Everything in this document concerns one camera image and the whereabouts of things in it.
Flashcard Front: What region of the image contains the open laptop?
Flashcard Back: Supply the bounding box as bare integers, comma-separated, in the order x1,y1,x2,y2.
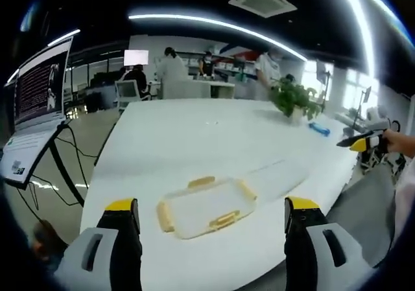
0,35,75,185

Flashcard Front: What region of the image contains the ceiling air conditioner vent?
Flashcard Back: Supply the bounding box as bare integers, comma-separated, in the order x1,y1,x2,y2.
228,0,298,19

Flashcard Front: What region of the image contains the clear lid with yellow clips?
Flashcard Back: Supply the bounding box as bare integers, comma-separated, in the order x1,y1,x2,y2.
156,174,259,240

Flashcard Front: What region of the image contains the long ceiling light strip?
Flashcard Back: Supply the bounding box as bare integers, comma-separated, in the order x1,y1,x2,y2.
128,13,309,62

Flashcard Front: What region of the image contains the green potted plant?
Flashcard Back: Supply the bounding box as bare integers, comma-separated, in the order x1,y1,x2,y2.
270,76,322,126

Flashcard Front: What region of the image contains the white counter desk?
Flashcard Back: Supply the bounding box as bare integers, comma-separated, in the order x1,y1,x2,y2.
161,78,236,100

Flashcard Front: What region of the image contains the person's right hand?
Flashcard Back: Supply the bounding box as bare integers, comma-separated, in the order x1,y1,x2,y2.
382,130,415,158

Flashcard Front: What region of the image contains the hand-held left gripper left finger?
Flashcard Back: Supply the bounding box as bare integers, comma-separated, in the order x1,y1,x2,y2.
53,197,144,291

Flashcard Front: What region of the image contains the person's white clothing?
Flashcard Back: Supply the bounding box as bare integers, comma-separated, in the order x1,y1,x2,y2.
393,157,415,242

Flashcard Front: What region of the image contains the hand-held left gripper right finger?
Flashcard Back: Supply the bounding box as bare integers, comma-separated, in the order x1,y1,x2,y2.
283,196,379,291

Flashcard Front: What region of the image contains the black chair base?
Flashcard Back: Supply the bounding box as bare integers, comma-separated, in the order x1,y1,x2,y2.
359,148,407,179

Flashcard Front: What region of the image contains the black laptop stand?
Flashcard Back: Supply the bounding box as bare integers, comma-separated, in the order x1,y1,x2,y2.
25,119,87,207

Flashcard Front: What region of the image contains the brown blurry object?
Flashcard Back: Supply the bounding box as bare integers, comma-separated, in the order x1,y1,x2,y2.
31,219,69,264

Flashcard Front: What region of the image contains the black tripod stand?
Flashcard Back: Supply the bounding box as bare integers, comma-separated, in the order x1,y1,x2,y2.
316,60,335,111

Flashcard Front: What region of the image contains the black cable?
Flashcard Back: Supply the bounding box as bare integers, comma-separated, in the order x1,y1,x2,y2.
19,122,100,211

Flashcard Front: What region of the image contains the black monitor stand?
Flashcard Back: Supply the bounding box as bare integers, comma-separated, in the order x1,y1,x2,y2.
351,86,373,130

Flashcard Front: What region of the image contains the white office chair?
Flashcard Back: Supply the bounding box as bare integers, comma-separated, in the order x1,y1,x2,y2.
114,79,152,111

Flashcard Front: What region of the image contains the blue plastic object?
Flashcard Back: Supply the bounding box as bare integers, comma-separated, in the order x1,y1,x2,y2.
307,121,331,137

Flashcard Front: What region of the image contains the white computer monitor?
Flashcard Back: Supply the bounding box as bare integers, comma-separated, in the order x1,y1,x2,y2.
123,49,150,68

